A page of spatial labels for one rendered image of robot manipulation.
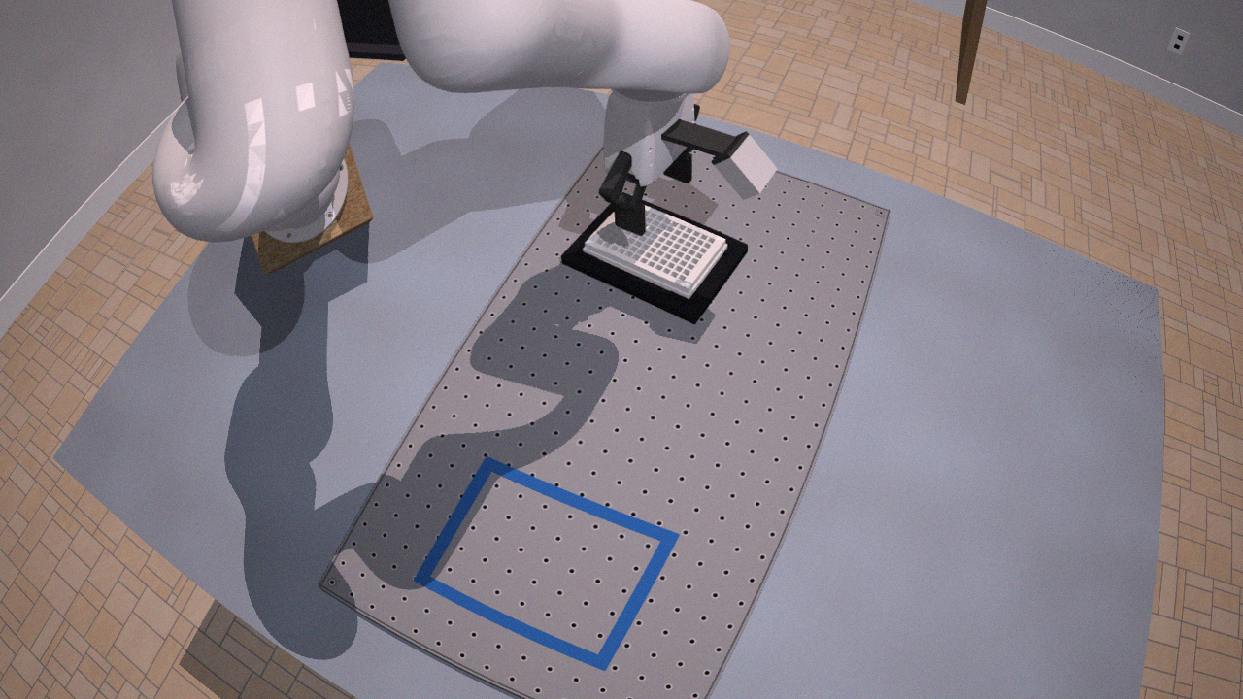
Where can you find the blue taped rectangular outline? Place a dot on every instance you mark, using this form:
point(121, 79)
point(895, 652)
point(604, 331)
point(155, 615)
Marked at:
point(601, 660)

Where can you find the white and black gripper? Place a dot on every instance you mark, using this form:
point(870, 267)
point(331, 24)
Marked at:
point(632, 137)

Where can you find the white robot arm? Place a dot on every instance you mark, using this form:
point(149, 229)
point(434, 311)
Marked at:
point(268, 85)

